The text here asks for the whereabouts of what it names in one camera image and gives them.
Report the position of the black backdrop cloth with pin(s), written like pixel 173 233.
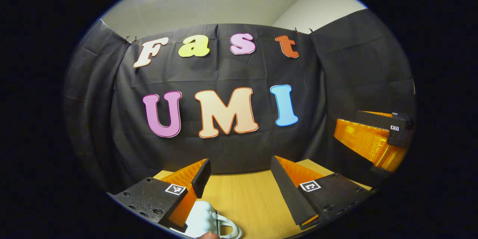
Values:
pixel 93 119

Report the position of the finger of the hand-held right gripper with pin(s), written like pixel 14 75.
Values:
pixel 373 120
pixel 401 115

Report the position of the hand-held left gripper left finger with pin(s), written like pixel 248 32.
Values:
pixel 203 179

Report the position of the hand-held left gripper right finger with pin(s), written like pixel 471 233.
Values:
pixel 287 194

